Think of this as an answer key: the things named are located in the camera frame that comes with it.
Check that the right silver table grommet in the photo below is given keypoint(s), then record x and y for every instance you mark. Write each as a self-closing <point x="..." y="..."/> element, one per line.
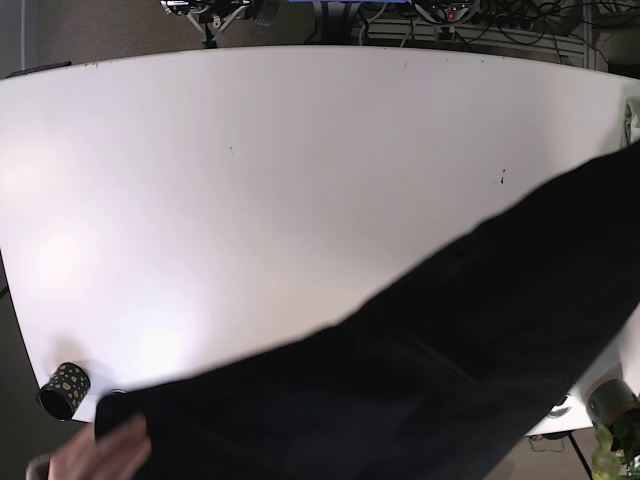
<point x="562" y="407"/>

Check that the grey flower pot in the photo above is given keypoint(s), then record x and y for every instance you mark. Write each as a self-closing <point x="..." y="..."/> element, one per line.
<point x="610" y="401"/>

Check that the sage green T-shirt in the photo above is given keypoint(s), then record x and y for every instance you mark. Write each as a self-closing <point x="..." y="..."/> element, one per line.
<point x="631" y="122"/>

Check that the black gold-dotted cup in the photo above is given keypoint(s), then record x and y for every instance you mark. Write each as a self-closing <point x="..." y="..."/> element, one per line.
<point x="64" y="391"/>

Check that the person's bare hand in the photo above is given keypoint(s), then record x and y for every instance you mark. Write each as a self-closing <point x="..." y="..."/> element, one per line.
<point x="117" y="455"/>

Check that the black T-shirt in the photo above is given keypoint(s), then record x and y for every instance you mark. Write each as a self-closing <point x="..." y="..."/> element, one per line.
<point x="436" y="377"/>

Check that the green potted plant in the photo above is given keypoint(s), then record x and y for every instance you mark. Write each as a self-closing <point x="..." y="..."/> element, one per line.
<point x="617" y="453"/>

